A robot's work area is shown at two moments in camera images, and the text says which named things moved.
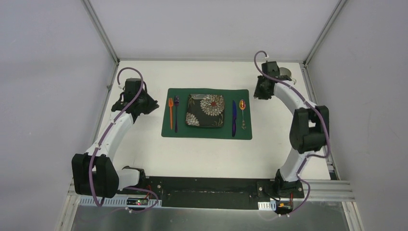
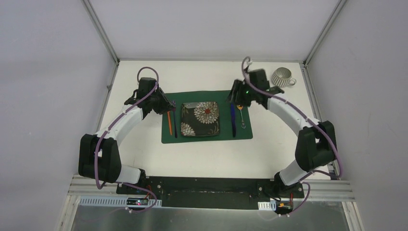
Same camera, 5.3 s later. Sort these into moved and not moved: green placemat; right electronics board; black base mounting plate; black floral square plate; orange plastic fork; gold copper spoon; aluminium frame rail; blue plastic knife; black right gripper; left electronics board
Moved: orange plastic fork; black right gripper; black floral square plate; green placemat
Not moved: right electronics board; blue plastic knife; aluminium frame rail; left electronics board; gold copper spoon; black base mounting plate
